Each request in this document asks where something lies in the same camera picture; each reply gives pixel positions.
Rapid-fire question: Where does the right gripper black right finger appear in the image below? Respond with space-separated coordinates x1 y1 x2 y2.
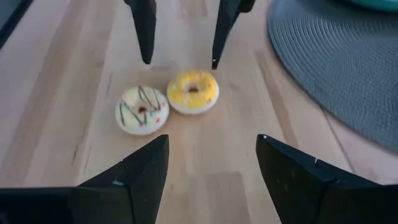
256 134 398 224

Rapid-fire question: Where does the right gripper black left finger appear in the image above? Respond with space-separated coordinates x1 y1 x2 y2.
0 134 170 224

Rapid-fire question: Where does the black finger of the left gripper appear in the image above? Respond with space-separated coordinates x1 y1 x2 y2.
212 0 242 70
124 0 157 65

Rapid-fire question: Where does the small white chocolate-drizzled donut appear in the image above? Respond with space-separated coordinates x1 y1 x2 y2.
114 85 170 136

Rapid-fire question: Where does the small yellow iced donut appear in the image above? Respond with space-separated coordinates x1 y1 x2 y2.
166 70 220 115

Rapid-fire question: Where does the grey round woven placemat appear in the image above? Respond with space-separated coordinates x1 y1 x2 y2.
267 0 398 153

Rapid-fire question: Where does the teal plate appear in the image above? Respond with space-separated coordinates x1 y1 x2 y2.
343 0 398 13

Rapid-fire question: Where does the black metal table frame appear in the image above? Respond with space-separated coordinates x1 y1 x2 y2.
0 0 34 50

